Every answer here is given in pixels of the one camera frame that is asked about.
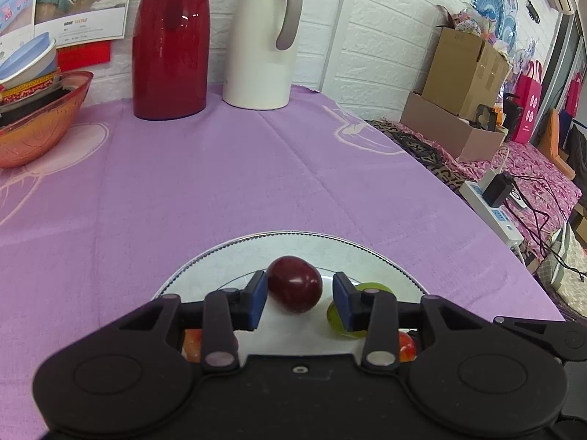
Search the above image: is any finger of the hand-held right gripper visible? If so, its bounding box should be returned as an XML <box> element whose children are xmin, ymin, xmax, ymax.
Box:
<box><xmin>493</xmin><ymin>315</ymin><xmax>584</xmax><ymax>368</ymax></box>

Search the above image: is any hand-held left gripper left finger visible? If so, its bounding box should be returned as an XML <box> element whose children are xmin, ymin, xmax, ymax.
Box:
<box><xmin>117</xmin><ymin>269</ymin><xmax>269</xmax><ymax>373</ymax></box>

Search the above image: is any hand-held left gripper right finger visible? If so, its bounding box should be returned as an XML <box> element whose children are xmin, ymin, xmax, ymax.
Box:
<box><xmin>332</xmin><ymin>272</ymin><xmax>496</xmax><ymax>371</ymax></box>

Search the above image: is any green fruit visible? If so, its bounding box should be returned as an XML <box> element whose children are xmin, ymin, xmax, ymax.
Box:
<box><xmin>326</xmin><ymin>283</ymin><xmax>395</xmax><ymax>339</ymax></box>

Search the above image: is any white plate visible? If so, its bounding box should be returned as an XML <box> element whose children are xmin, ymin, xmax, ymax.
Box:
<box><xmin>151</xmin><ymin>230</ymin><xmax>432</xmax><ymax>364</ymax></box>

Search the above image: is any red yellow plum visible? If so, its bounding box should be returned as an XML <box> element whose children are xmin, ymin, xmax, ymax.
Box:
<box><xmin>182</xmin><ymin>329</ymin><xmax>204</xmax><ymax>363</ymax></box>

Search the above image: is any white power strip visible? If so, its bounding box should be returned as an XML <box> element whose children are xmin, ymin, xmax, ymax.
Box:
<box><xmin>459</xmin><ymin>179</ymin><xmax>524</xmax><ymax>246</ymax></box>

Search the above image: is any purple tablecloth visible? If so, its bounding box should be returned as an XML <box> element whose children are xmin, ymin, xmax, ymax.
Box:
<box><xmin>0</xmin><ymin>83</ymin><xmax>568</xmax><ymax>440</ymax></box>

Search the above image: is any black charger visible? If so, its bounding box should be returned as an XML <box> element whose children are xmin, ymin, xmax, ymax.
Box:
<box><xmin>481</xmin><ymin>172</ymin><xmax>515</xmax><ymax>208</ymax></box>

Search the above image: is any pink floral bedspread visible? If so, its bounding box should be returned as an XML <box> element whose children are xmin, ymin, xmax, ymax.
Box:
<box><xmin>459</xmin><ymin>140</ymin><xmax>581</xmax><ymax>263</ymax></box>

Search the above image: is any leopard print cloth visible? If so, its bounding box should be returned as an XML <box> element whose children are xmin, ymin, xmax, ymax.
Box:
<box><xmin>364</xmin><ymin>119</ymin><xmax>467</xmax><ymax>191</ymax></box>

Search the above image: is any orange chair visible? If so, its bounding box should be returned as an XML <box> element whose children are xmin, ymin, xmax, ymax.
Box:
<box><xmin>537</xmin><ymin>109</ymin><xmax>577</xmax><ymax>180</ymax></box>

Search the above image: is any flat cardboard box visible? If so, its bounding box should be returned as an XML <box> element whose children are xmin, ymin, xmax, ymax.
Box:
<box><xmin>400</xmin><ymin>90</ymin><xmax>508</xmax><ymax>162</ymax></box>

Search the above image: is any pink paper bag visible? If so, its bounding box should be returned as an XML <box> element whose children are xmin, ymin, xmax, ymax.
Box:
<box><xmin>510</xmin><ymin>59</ymin><xmax>544</xmax><ymax>144</ymax></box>

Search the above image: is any white thermos jug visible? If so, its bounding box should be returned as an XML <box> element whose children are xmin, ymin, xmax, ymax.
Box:
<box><xmin>222</xmin><ymin>0</ymin><xmax>303</xmax><ymax>111</ymax></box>

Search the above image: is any tall cardboard box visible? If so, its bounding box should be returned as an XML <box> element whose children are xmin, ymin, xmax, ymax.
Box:
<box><xmin>420</xmin><ymin>26</ymin><xmax>513</xmax><ymax>120</ymax></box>

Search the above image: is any orange glass bowl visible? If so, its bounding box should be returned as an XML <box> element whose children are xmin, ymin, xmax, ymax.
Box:
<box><xmin>0</xmin><ymin>71</ymin><xmax>95</xmax><ymax>169</ymax></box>

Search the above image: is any red thermos jug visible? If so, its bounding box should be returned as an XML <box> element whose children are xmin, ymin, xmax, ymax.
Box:
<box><xmin>132</xmin><ymin>0</ymin><xmax>212</xmax><ymax>121</ymax></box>

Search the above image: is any stack of dark bowls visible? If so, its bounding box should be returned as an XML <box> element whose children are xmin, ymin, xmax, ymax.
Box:
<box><xmin>0</xmin><ymin>71</ymin><xmax>70</xmax><ymax>130</ymax></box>

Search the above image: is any blue lidded bowl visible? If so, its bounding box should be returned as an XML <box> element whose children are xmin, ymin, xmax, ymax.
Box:
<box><xmin>0</xmin><ymin>32</ymin><xmax>60</xmax><ymax>93</ymax></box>

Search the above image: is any black cable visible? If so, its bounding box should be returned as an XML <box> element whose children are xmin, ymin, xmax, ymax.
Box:
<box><xmin>513</xmin><ymin>173</ymin><xmax>587</xmax><ymax>281</ymax></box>

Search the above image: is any white wall pipe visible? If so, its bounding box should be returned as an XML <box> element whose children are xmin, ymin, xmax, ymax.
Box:
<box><xmin>320</xmin><ymin>0</ymin><xmax>364</xmax><ymax>94</ymax></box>

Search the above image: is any blue round wall decoration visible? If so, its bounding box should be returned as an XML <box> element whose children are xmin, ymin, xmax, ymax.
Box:
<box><xmin>472</xmin><ymin>0</ymin><xmax>520</xmax><ymax>45</ymax></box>

